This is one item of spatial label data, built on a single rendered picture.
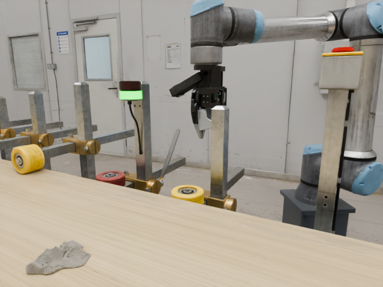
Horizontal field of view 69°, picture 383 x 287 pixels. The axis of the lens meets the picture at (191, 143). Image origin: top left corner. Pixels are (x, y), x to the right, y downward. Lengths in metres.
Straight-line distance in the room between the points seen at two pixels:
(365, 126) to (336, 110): 0.63
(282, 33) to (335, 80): 0.53
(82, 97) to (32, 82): 4.90
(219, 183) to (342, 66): 0.39
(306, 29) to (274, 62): 2.24
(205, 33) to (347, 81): 0.36
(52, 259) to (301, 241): 0.40
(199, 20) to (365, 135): 0.81
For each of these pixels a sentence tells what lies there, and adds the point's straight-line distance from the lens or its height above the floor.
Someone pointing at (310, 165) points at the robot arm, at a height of 0.78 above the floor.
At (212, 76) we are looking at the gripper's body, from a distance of 0.78.
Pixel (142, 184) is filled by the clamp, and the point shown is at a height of 0.86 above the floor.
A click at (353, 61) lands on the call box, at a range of 0.62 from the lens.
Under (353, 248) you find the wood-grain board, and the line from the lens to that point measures 0.55.
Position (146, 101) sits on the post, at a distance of 0.83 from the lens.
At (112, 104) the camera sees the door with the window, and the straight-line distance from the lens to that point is 4.50.
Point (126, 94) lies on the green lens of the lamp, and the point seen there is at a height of 1.13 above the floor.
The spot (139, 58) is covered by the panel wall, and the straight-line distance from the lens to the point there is 4.16.
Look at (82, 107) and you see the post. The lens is 0.99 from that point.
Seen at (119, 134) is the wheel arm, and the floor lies 0.96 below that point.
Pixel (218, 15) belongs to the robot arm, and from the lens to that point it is 0.80.
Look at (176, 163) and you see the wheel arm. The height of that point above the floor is 0.85.
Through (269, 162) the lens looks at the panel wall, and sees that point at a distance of 3.55.
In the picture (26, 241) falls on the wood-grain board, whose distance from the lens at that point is 0.57.
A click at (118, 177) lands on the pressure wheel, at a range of 0.80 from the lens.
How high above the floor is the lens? 1.17
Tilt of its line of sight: 13 degrees down
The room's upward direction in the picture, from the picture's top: straight up
